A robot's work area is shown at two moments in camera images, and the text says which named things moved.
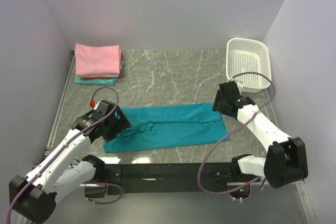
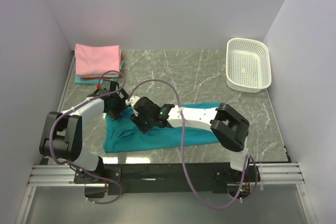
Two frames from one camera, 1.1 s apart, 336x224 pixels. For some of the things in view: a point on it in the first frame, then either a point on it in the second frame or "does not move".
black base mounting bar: (172, 178) does not move
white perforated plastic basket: (248, 64) does not move
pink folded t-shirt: (97, 60) does not move
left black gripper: (121, 124) -> (115, 114)
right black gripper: (220, 108) -> (136, 118)
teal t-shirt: (166, 126) does not move
